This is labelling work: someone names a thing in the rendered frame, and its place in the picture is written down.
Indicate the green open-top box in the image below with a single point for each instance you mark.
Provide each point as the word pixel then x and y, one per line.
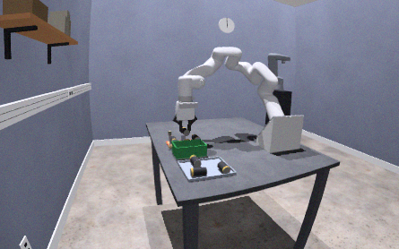
pixel 186 149

